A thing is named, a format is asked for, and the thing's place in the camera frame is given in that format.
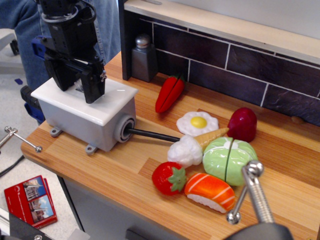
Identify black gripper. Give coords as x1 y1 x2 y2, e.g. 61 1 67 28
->
41 14 106 104

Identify clear light switch toggle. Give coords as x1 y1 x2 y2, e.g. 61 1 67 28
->
74 79 84 93

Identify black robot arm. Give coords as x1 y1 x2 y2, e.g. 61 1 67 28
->
32 0 107 104

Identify blue bar clamp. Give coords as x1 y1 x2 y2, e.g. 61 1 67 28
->
20 35 89 125

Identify grey salt shaker toy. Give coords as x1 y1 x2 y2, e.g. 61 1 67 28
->
131 33 158 82

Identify person legs in jeans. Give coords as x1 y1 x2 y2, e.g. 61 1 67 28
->
0 0 121 90

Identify metal clamp screw left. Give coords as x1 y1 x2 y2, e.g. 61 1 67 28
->
0 126 43 153

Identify metal clamp screw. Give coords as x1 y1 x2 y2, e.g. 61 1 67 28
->
0 126 43 153
226 160 275 225

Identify red chili pepper toy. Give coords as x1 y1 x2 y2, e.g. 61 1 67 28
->
155 74 185 113

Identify fried egg toy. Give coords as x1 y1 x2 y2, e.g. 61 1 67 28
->
176 111 219 137

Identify ice cream cone toy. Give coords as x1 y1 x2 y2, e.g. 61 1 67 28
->
167 127 229 168

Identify red booklet on floor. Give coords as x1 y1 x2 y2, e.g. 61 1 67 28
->
4 175 58 229

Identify red strawberry toy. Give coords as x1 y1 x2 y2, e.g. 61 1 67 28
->
151 161 187 196

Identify black device bottom left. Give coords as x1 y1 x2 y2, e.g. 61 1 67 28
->
0 212 52 240

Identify green cabbage toy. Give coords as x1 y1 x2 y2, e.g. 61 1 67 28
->
202 137 258 187

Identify salmon sushi toy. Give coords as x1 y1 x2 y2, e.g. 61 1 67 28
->
184 173 236 214

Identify dark red plum toy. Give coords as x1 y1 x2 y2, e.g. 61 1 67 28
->
227 107 257 143

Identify metal clamp screw right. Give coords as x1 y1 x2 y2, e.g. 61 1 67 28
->
226 160 275 225

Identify wooden shelf with tiled back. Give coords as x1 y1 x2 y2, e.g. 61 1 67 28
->
118 0 320 125

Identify grey electrical switch box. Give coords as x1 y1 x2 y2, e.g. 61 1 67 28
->
31 78 138 152

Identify black cable from box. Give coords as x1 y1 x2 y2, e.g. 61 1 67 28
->
127 128 181 143

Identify black cable on floor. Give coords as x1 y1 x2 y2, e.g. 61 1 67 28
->
0 154 25 178

